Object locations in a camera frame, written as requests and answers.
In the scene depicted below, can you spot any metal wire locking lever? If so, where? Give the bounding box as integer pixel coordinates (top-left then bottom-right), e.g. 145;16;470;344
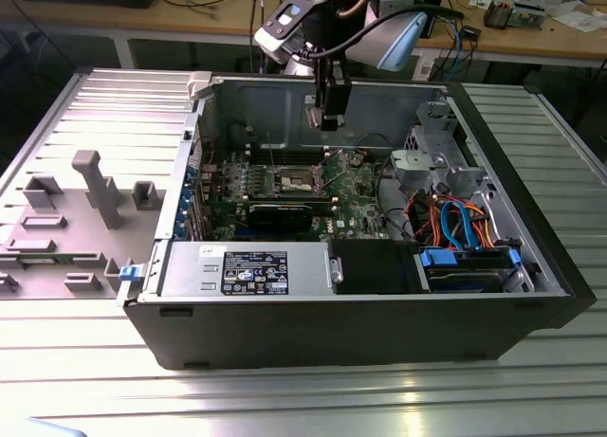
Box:
267;132;280;173

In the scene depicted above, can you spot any metal socket cover frame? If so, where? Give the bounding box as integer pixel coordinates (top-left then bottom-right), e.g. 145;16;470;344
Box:
315;148;351;192

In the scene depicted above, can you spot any CPU socket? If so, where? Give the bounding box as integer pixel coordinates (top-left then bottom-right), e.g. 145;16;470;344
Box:
276;164;328;195

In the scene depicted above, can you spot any silver drive cage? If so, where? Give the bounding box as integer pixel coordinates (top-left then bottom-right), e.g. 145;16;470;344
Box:
389;100;492;206

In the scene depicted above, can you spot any green motherboard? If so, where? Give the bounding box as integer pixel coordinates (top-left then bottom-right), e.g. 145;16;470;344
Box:
197;145;397;243

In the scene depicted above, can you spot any graphics card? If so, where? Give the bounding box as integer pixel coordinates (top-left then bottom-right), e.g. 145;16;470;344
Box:
246;200;315;234

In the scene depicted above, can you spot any white case latch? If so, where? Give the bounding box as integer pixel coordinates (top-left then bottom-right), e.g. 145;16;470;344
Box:
187;71;213;101

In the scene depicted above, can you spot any black upright box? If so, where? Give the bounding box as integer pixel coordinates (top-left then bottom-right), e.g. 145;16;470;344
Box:
419;0;447;40

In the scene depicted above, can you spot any wooden desk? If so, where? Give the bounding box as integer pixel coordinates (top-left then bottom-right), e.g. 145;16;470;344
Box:
0;0;607;71

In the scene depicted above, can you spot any finned cooler heatsink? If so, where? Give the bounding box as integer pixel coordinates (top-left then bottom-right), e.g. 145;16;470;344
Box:
483;0;516;30

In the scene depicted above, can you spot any hard disk in blue carrier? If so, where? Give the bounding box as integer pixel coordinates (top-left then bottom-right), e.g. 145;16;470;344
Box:
415;246;523;295

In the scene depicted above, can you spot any white grey device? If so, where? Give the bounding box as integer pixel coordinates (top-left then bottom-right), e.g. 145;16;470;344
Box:
514;0;556;30

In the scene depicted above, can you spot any grey power supply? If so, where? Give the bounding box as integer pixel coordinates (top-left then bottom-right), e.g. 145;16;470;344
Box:
159;241;332;299

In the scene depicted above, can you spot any black and grey PC case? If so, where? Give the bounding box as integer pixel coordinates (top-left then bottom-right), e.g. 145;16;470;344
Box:
116;69;598;372

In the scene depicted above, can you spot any grey parts rack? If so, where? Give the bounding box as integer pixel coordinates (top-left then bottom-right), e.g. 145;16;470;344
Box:
0;150;167;301

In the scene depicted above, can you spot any green RAM stick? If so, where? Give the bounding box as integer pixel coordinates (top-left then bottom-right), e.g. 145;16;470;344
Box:
18;254;61;267

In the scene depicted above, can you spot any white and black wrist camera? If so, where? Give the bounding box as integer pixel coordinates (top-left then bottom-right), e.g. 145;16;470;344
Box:
253;0;307;64

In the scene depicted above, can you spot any blue cable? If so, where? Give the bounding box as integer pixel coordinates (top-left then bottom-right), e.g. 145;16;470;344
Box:
445;17;469;78

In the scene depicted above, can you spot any black camera cable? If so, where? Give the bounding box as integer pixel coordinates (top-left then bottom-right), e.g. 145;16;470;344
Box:
303;8;466;62

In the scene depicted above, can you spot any blue wire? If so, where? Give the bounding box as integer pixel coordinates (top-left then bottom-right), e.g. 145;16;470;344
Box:
439;199;481;254

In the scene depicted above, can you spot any orange wire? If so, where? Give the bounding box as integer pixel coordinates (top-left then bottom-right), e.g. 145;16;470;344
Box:
426;194;497;248

